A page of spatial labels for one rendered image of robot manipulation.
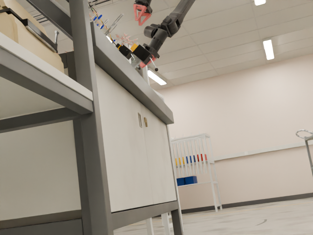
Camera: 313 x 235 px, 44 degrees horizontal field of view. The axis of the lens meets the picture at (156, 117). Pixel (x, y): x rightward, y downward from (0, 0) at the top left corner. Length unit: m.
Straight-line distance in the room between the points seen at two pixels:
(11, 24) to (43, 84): 0.11
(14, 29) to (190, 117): 9.54
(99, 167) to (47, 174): 0.18
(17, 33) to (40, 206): 0.45
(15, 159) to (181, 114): 9.30
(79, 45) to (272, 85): 9.19
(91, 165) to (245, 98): 9.21
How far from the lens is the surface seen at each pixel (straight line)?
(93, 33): 0.99
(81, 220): 0.92
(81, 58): 0.88
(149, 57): 1.55
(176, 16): 1.95
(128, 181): 1.18
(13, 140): 1.01
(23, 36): 0.69
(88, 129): 0.84
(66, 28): 1.19
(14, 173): 1.00
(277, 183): 9.70
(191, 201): 10.02
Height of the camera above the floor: 0.42
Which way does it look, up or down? 12 degrees up
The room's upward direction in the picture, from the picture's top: 8 degrees counter-clockwise
